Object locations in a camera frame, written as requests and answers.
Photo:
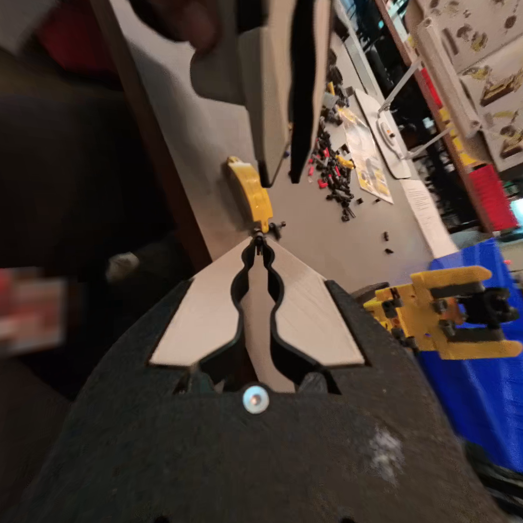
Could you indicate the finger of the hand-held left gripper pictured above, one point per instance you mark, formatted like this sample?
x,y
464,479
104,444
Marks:
x,y
269,102
304,81

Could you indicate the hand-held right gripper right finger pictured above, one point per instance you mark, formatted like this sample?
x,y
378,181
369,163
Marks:
x,y
314,322

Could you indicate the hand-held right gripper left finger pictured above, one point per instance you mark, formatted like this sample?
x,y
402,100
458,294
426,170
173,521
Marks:
x,y
196,322

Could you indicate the yellow curved toy panel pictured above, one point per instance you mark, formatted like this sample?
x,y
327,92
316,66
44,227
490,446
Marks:
x,y
253,192

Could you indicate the yellow toy brick vehicle model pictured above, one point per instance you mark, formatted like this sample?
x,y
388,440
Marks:
x,y
429,314

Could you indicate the person's left hand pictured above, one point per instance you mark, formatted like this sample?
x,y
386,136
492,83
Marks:
x,y
184,20

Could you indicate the pile of toy brick parts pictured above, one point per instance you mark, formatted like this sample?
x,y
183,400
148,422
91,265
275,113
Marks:
x,y
331,155

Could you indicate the person's white shoe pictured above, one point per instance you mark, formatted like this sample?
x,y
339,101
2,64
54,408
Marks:
x,y
122,265

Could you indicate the yellow printed sticker sheet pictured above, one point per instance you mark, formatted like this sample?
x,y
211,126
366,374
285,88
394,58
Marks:
x,y
367,159

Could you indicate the white paper sheet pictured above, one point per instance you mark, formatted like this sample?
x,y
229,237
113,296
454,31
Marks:
x,y
425,212

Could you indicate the toy building instruction booklet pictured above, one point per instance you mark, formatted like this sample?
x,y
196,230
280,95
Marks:
x,y
482,61

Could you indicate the person's dark clothing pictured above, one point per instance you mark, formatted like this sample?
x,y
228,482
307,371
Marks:
x,y
61,163

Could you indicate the blue storage bin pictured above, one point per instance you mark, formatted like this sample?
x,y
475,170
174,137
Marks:
x,y
482,388

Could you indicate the red yellow desk divider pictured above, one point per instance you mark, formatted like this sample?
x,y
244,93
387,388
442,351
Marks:
x,y
490,196

